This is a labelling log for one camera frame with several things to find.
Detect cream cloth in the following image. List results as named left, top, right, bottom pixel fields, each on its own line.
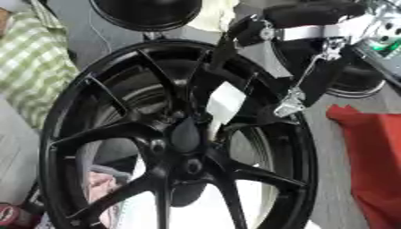
left=184, top=0, right=243, bottom=33

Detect thin white cable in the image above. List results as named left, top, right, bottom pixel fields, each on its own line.
left=86, top=8, right=115, bottom=55

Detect table with green checked cloth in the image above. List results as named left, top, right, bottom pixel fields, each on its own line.
left=0, top=0, right=81, bottom=132

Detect black tire with silver rim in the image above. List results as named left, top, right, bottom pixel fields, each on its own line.
left=324, top=57, right=388, bottom=99

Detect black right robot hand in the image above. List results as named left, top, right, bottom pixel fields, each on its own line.
left=207, top=0, right=375, bottom=118

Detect table with red cloth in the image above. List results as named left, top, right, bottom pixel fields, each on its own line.
left=324, top=103, right=401, bottom=229

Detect black spoked wheel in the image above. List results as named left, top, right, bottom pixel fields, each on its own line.
left=38, top=38, right=321, bottom=229

